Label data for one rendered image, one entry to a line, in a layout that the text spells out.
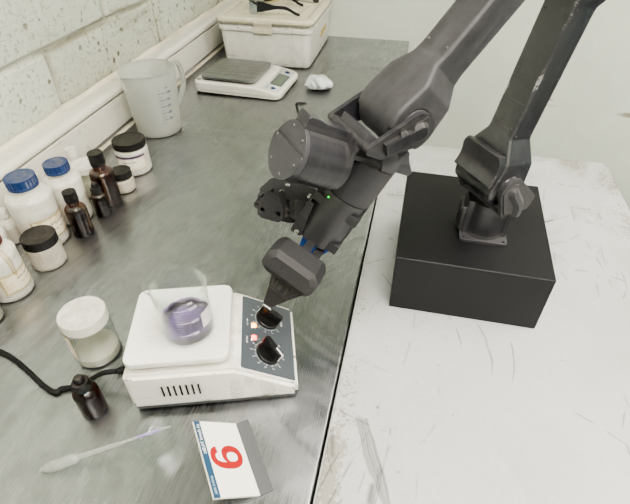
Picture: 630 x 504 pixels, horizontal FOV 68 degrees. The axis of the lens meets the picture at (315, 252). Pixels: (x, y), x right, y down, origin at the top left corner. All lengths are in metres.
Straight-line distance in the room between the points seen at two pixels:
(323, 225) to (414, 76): 0.17
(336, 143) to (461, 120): 1.58
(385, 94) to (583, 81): 1.59
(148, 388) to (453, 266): 0.42
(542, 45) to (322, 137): 0.27
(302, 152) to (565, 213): 0.68
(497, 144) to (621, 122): 1.52
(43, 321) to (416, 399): 0.54
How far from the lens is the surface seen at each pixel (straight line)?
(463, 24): 0.49
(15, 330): 0.81
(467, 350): 0.69
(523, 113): 0.60
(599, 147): 2.15
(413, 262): 0.66
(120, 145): 1.05
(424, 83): 0.46
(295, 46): 1.57
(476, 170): 0.63
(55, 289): 0.85
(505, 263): 0.69
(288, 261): 0.47
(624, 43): 2.01
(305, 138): 0.43
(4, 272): 0.82
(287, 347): 0.62
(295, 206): 0.52
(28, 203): 0.88
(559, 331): 0.77
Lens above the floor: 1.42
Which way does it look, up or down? 40 degrees down
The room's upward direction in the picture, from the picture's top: straight up
